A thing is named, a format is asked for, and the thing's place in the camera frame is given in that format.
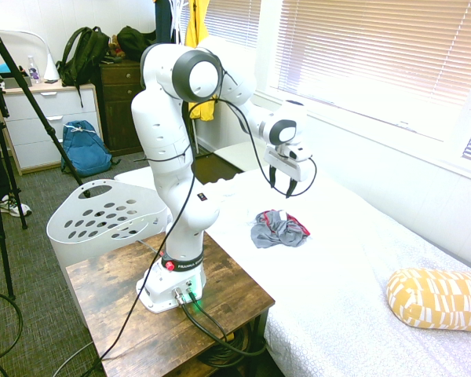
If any yellow patterned pillow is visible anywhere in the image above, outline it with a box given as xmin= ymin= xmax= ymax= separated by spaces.
xmin=385 ymin=267 xmax=471 ymax=333

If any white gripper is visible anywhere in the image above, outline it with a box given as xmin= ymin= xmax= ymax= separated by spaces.
xmin=262 ymin=144 xmax=305 ymax=199

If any white sneaker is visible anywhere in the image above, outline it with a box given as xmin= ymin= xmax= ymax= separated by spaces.
xmin=0 ymin=194 xmax=33 ymax=218

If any white perforated laundry basket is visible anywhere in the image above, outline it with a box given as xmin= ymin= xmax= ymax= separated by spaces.
xmin=46 ymin=178 xmax=174 ymax=272

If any white circle-print bed sheet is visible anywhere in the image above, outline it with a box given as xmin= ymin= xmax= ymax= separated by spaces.
xmin=198 ymin=159 xmax=471 ymax=377

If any black floor cable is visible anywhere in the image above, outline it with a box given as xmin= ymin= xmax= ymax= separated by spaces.
xmin=0 ymin=289 xmax=25 ymax=361

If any blue backpack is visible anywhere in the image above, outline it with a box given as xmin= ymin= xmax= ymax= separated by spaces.
xmin=60 ymin=119 xmax=114 ymax=178

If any rustic wooden side table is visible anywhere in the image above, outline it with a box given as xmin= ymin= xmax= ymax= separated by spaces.
xmin=64 ymin=230 xmax=276 ymax=377

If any thick black base cable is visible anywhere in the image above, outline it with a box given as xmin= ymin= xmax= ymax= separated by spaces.
xmin=184 ymin=285 xmax=236 ymax=343
xmin=173 ymin=288 xmax=268 ymax=357

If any white desk lamp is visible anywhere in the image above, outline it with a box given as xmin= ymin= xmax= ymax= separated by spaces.
xmin=0 ymin=30 xmax=60 ymax=83

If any small white window blind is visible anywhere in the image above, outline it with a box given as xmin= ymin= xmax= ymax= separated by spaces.
xmin=203 ymin=0 xmax=262 ymax=50

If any dark wooden dresser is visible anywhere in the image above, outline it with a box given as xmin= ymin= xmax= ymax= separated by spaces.
xmin=99 ymin=58 xmax=147 ymax=157

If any large white window blind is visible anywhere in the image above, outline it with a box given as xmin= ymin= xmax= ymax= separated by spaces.
xmin=273 ymin=0 xmax=471 ymax=131

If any clear plastic bottle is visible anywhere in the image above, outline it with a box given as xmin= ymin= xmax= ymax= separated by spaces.
xmin=26 ymin=54 xmax=43 ymax=85

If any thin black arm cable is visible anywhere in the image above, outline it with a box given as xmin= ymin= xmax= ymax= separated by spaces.
xmin=79 ymin=46 xmax=319 ymax=377

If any white drawer dresser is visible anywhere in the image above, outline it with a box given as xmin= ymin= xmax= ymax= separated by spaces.
xmin=1 ymin=81 xmax=104 ymax=177

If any dark green backpack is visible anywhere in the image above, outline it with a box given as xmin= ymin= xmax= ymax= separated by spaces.
xmin=56 ymin=26 xmax=111 ymax=88

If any grey storage box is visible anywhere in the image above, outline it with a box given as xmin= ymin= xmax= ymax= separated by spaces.
xmin=0 ymin=75 xmax=33 ymax=90

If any black camera tripod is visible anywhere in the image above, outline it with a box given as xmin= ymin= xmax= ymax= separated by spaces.
xmin=0 ymin=11 xmax=85 ymax=301

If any black bag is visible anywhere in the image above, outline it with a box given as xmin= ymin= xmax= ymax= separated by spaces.
xmin=116 ymin=25 xmax=159 ymax=63

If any yellow hanging garment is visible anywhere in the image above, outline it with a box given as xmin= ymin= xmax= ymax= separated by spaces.
xmin=184 ymin=0 xmax=217 ymax=123

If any grey garment with red trim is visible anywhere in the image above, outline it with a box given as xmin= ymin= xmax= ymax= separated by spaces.
xmin=250 ymin=209 xmax=312 ymax=250

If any brown teddy bear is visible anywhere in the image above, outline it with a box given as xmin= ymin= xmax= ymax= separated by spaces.
xmin=108 ymin=34 xmax=127 ymax=60

